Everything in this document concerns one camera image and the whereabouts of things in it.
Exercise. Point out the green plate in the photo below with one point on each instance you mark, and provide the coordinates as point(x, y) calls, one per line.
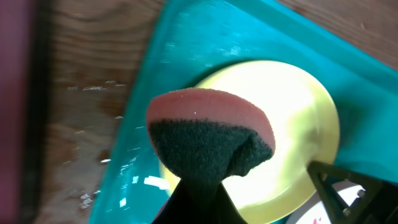
point(305, 124)

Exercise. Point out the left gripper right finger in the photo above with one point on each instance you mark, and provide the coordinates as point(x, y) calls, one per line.
point(376, 204)

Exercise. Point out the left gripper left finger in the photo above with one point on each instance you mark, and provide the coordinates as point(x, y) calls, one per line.
point(181, 208)

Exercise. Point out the red sponge with dark scourer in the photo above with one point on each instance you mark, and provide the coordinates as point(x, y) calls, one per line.
point(204, 136)

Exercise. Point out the white plate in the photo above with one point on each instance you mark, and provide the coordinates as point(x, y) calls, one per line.
point(314, 212)

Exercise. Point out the teal plastic tray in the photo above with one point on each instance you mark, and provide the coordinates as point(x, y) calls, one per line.
point(193, 39)

